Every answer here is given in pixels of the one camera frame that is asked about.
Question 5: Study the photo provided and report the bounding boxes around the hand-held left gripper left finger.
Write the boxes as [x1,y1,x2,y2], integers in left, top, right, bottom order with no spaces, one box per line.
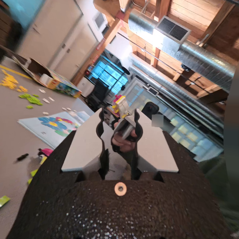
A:
[61,108,110,180]

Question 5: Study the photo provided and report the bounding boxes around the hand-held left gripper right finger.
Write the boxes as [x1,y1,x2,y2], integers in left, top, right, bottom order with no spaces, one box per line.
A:
[130,109,179,180]

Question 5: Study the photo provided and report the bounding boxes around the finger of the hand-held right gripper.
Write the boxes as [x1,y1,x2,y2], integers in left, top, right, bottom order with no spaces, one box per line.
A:
[114,119,134,140]
[122,115,137,131]

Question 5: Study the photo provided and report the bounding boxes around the pink white lego assembly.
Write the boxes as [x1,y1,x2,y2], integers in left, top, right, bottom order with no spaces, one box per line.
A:
[112,94,129,119]

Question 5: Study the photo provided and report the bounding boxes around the pink lego part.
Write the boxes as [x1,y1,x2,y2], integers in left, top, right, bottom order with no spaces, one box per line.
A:
[38,148,54,160]

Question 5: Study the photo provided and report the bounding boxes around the scattered white lego pieces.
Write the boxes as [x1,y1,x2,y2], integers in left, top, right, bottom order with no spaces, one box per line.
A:
[38,88,77,115]

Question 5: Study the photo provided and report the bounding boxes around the black lego piece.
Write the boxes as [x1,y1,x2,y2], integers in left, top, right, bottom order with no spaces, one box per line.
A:
[13,153,29,163]

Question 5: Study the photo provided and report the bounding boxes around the pile of lime lego pieces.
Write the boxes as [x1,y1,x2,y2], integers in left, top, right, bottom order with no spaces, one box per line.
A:
[18,93,43,109]

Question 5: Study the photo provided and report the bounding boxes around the colourful lego box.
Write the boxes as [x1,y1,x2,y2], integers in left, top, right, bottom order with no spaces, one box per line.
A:
[12,54,82,98]

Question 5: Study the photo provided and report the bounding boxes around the pile of yellow lego pieces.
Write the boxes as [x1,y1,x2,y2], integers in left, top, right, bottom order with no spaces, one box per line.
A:
[0,69,28,93]

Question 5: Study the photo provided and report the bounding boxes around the person's right hand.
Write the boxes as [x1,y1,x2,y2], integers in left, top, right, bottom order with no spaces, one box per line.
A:
[112,121,138,153]

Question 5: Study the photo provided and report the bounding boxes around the flower instruction booklet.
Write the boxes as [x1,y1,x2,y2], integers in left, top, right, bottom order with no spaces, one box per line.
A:
[17,111,90,149]

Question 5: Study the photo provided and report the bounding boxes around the black office chair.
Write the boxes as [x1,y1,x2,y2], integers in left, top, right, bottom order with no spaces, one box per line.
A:
[87,80,110,110]

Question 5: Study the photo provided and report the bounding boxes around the white cabinet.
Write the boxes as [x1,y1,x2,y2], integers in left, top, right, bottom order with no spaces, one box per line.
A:
[77,77,94,97]

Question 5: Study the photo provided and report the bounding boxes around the green plastic bag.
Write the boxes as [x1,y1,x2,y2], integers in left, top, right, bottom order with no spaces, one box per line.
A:
[0,195,11,208]

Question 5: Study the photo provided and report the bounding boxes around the beige double door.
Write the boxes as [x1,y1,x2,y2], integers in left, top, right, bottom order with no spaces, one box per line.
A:
[19,0,99,75]

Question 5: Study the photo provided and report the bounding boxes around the narrow silver ceiling duct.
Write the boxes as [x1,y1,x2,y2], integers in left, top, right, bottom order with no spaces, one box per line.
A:
[128,53,224,137]

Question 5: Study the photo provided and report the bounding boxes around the large silver ceiling duct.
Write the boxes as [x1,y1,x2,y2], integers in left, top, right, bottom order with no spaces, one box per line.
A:
[128,8,236,92]

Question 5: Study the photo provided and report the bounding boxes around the ceiling duct vent grille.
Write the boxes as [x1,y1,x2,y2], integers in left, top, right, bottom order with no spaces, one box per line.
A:
[156,16,191,44]

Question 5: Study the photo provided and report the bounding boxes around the white wall vent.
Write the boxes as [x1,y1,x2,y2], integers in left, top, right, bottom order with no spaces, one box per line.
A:
[93,12,108,30]

